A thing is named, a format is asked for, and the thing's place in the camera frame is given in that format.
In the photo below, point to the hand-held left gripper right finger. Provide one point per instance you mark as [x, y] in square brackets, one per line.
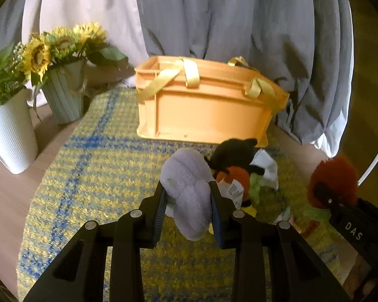
[216, 223]

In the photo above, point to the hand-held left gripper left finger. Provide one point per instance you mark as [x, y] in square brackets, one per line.
[159, 218]

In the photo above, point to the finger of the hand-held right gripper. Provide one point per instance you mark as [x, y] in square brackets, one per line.
[326, 195]

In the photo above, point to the red fuzzy plush toy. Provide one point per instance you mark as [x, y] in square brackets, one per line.
[334, 173]

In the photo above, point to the purple plush toy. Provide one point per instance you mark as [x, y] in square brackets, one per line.
[189, 192]

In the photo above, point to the orange plush toy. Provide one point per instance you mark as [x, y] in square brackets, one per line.
[236, 182]

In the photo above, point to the black plush toy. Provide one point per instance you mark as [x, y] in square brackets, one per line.
[233, 152]

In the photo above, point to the orange plastic basket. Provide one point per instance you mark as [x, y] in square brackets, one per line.
[208, 113]

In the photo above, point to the small colourful toy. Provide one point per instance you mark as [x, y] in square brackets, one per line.
[302, 223]

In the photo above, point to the green plush piece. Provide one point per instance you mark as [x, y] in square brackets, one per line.
[255, 188]

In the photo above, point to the white sheer curtain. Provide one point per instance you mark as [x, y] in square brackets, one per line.
[332, 140]

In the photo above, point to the white cloth piece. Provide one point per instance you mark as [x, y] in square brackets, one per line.
[267, 166]

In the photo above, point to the yellow blue plaid mat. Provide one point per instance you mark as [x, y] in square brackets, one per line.
[91, 176]

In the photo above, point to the grey-green ribbed vase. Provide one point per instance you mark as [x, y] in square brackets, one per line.
[66, 97]

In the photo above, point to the white ribbed plant pot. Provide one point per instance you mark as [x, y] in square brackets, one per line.
[9, 138]

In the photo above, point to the wide grey curtain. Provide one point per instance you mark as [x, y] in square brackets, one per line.
[239, 22]

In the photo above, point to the sunflower bouquet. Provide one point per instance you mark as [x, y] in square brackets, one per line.
[37, 53]

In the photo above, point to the pale pink curtain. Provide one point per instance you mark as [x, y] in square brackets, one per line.
[88, 9]

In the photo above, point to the narrow grey curtain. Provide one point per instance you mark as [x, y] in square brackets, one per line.
[9, 25]

